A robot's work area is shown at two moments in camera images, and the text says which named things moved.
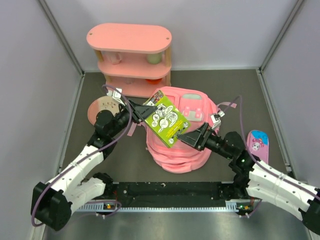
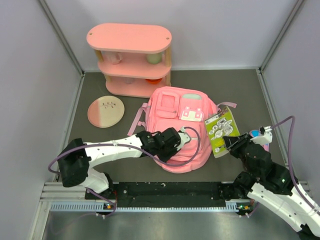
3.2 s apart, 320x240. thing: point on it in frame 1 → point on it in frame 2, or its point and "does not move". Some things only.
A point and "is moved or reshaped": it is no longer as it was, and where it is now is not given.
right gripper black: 195,138 → 233,143
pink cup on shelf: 114,57 does not move
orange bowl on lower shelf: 153,81 does not move
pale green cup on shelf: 154,58 does not move
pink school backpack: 197,109 does not move
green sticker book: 166,122 is moved or reshaped
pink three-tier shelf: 133,58 does not move
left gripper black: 139,113 → 174,151
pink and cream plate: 102,103 does not move
